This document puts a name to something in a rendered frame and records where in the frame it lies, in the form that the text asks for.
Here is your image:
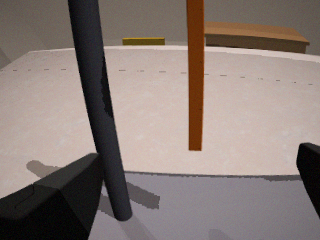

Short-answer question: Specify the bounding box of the orange handle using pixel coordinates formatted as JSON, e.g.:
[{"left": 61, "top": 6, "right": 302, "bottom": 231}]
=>
[{"left": 187, "top": 0, "right": 205, "bottom": 152}]

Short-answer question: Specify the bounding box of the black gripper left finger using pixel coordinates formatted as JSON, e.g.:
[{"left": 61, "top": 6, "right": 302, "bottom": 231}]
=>
[{"left": 0, "top": 152, "right": 104, "bottom": 240}]

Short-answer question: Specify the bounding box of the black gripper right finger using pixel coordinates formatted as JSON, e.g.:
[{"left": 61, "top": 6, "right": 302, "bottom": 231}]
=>
[{"left": 296, "top": 143, "right": 320, "bottom": 217}]

